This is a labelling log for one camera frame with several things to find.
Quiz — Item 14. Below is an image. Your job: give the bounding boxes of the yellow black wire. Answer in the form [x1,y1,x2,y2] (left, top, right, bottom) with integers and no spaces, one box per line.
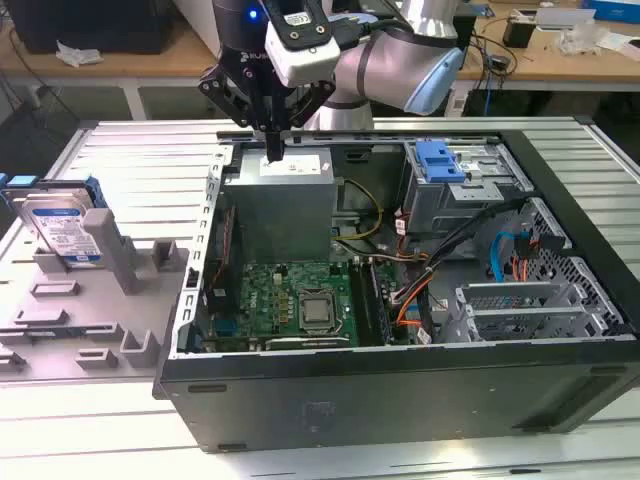
[333,177,385,252]

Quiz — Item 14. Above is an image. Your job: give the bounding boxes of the silver CPU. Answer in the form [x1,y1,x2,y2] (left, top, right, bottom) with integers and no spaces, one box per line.
[303,298,334,324]

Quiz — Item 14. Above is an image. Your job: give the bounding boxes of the small black box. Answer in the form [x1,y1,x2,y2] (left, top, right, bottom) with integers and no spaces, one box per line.
[502,14,539,50]

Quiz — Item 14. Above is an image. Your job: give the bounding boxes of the blue drive latch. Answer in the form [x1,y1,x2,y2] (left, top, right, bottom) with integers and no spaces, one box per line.
[414,141,467,184]

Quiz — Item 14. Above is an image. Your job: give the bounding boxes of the blue carton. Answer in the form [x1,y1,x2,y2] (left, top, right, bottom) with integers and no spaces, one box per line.
[582,0,640,24]

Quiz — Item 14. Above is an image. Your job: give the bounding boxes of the metal socket cover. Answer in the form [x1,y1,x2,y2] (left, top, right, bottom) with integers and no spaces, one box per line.
[298,289,341,334]

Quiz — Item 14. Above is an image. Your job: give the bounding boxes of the grey parts rack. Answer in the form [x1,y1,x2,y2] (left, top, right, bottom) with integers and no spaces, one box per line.
[0,208,195,387]

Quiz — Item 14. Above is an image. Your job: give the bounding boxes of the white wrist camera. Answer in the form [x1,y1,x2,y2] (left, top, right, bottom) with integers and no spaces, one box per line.
[262,0,342,89]

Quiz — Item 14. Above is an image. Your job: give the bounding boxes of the black PC case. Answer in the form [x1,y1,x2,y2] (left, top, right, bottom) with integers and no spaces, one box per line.
[152,128,640,454]

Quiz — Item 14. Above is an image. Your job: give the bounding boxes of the grey power supply unit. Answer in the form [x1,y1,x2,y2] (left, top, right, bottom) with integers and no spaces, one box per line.
[223,146,335,264]

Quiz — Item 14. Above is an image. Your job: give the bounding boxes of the white foam box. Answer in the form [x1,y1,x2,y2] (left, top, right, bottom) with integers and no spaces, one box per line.
[173,0,217,51]

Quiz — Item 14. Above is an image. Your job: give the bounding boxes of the black orange wire harness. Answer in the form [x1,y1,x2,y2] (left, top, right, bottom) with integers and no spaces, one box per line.
[392,197,534,329]

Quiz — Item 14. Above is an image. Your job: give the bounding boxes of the metal disk bay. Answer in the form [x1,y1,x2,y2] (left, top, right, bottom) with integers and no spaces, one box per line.
[442,279,611,346]

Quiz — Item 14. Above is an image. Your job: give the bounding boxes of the black speaker box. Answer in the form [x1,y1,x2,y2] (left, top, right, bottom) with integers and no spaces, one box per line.
[452,12,477,71]

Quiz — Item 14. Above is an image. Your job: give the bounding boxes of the black sleeved cable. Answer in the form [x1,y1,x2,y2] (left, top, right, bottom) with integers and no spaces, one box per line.
[414,289,436,346]

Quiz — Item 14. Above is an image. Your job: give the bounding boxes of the hard disk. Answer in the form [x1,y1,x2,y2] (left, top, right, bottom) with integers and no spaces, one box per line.
[0,172,125,271]

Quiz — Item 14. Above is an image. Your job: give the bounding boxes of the blue data wire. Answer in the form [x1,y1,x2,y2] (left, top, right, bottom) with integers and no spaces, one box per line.
[491,227,532,285]

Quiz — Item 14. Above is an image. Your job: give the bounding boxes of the large black box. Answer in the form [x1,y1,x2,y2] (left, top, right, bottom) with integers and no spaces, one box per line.
[9,0,174,56]

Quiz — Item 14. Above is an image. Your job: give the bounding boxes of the orange power wire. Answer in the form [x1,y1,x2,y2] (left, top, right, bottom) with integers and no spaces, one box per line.
[509,232,542,289]

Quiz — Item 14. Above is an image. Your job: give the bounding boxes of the white carton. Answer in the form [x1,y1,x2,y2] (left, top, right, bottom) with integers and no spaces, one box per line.
[535,7,597,32]

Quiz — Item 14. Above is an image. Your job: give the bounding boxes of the crumpled white paper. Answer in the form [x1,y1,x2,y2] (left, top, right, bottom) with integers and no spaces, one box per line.
[53,38,105,70]

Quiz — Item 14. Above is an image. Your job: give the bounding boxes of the black RAM slot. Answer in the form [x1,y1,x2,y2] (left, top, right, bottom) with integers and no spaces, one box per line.
[354,259,379,347]
[361,259,387,347]
[368,259,396,347]
[348,259,370,347]

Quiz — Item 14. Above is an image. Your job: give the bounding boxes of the clear plastic bag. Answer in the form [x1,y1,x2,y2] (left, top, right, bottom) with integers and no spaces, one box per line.
[557,27,610,56]

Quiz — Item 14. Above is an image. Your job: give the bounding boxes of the white paper sheets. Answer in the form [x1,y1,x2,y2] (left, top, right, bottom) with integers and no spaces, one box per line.
[597,29,640,57]

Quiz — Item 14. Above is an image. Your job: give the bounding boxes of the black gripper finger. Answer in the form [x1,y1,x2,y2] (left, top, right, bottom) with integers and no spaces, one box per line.
[275,82,335,164]
[198,62,277,164]

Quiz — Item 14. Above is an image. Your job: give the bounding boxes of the wooden desk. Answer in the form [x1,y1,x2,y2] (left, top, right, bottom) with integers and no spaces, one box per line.
[0,0,640,94]

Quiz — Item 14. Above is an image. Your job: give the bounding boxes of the dark RAM stick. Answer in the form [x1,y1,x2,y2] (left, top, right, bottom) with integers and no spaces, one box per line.
[14,327,91,341]

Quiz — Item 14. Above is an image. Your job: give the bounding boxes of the metal drive cage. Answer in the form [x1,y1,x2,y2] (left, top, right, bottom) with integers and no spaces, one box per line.
[402,141,535,236]

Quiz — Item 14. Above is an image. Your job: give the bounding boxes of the thick black camera cable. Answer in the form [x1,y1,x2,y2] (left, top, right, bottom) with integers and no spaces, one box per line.
[327,12,404,50]

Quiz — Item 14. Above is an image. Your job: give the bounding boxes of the green motherboard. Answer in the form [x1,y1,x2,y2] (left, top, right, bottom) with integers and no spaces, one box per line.
[212,259,419,350]

